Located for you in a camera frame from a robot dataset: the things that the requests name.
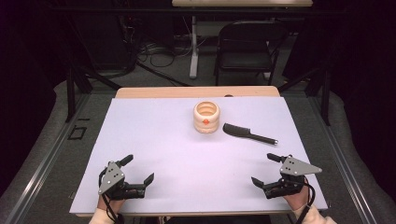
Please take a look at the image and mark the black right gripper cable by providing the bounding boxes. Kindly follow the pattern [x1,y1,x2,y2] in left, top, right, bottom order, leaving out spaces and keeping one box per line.
[295,175,317,224]

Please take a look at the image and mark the white table mat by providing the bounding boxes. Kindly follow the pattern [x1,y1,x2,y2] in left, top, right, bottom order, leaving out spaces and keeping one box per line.
[68,96,329,216]

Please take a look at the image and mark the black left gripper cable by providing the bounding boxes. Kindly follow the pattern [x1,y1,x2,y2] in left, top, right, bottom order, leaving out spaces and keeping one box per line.
[98,169,121,224]

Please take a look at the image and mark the black metal stand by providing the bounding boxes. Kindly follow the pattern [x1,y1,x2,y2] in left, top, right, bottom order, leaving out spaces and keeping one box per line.
[277,60,332,127]
[62,18,123,123]

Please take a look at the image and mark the white desk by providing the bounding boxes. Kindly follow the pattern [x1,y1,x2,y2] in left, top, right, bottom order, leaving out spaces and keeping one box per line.
[171,0,314,80]

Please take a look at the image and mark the person's left hand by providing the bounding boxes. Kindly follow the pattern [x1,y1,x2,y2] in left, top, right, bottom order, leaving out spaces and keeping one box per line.
[96,195,126,217]

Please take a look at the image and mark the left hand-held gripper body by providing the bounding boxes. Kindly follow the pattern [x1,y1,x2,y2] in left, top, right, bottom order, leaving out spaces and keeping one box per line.
[98,160,148,201]

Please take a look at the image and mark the wooden table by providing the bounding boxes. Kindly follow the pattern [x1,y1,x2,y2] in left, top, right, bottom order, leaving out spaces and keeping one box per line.
[74,86,323,218]

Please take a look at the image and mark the person's right hand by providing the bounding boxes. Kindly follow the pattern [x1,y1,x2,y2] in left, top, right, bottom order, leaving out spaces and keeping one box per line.
[281,183,313,212]

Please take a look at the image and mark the black folding chair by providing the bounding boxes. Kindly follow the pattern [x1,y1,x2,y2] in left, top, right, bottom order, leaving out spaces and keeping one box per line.
[213,20,290,87]

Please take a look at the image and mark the cream ribbed cup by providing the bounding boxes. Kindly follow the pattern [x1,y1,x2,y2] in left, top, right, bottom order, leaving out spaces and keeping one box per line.
[192,100,221,135]

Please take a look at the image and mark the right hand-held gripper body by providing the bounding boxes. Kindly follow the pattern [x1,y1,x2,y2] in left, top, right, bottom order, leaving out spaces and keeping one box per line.
[262,156,323,200]

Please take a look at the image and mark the bundle of floor cables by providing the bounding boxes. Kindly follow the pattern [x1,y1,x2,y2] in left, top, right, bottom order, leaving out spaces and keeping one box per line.
[136,36,200,69]

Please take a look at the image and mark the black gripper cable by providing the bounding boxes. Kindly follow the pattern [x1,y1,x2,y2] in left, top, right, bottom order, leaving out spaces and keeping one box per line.
[295,175,317,224]
[98,169,121,224]

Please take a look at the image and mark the thick black floor cable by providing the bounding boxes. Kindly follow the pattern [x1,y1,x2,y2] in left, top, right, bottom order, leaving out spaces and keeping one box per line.
[135,60,191,88]

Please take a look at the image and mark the metal floor rail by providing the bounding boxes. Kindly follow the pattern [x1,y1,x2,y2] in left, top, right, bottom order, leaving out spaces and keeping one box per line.
[306,92,378,224]
[4,92,92,224]

